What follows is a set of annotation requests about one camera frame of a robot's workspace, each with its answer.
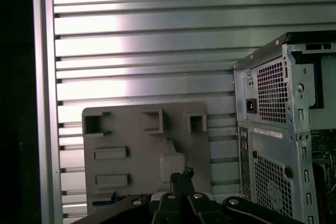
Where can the green motherboard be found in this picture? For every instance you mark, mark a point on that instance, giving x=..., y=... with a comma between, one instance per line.
x=323, y=140

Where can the black PC case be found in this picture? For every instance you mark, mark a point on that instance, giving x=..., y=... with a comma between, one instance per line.
x=302, y=129

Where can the grey parts rack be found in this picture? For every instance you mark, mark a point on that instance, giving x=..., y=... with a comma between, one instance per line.
x=136, y=155

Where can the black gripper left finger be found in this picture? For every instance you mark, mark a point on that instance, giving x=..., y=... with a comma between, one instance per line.
x=168, y=208

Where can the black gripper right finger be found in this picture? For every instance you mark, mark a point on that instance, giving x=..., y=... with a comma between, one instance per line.
x=199, y=208

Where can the RAM stick with black chips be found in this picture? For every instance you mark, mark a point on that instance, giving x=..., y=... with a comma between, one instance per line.
x=102, y=203

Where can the grey power supply unit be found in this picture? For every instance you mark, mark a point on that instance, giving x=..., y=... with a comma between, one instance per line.
x=249, y=90

